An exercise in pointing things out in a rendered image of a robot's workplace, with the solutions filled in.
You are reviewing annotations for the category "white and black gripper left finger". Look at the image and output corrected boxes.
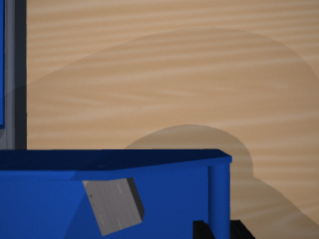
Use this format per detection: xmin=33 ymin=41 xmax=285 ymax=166
xmin=192 ymin=220 xmax=215 ymax=239

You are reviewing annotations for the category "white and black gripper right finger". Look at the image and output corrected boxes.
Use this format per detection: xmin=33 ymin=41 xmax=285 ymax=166
xmin=230 ymin=220 xmax=255 ymax=239

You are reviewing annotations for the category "grey shelf rack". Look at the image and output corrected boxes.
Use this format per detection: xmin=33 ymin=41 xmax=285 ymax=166
xmin=0 ymin=0 xmax=27 ymax=149

